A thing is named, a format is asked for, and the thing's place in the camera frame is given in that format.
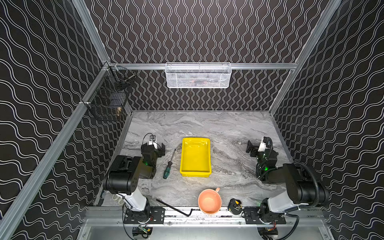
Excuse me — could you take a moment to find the green handled screwdriver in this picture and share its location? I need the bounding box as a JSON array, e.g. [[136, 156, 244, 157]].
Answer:
[[163, 149, 176, 179]]

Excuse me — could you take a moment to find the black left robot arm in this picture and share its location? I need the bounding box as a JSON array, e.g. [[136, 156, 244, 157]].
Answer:
[[103, 143, 166, 225]]

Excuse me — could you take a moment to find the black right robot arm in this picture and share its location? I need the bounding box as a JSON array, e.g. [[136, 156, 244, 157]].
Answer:
[[246, 137, 329, 224]]

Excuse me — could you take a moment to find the yellow plastic bin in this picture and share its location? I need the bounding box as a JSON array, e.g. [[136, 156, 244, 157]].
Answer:
[[180, 137, 212, 178]]

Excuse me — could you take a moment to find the pink ceramic mug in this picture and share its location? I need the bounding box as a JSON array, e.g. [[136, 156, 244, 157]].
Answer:
[[198, 188, 222, 215]]

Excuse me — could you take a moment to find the black allen key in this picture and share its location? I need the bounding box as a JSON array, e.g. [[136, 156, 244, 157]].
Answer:
[[156, 199, 194, 217]]

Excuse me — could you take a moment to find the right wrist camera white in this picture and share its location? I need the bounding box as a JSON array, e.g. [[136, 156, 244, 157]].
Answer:
[[258, 137, 273, 152]]

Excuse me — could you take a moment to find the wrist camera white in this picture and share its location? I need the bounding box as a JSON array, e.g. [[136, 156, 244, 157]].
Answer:
[[258, 137, 273, 152], [149, 135, 158, 149]]

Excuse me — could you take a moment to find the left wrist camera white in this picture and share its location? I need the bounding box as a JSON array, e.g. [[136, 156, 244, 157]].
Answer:
[[149, 135, 158, 149]]

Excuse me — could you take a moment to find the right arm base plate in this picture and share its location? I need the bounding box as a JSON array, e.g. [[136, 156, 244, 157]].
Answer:
[[242, 207, 287, 225]]

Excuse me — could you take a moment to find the black wire wall basket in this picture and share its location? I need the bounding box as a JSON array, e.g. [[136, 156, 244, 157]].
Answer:
[[86, 67, 137, 123]]

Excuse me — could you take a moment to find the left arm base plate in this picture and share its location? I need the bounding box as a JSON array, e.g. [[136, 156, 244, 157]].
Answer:
[[123, 207, 165, 225]]

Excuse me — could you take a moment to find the white mesh wall basket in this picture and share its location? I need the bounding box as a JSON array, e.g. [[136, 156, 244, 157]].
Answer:
[[165, 62, 232, 89]]

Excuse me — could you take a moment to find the aluminium front rail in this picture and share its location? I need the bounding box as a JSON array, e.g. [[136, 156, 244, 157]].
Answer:
[[85, 206, 325, 227]]

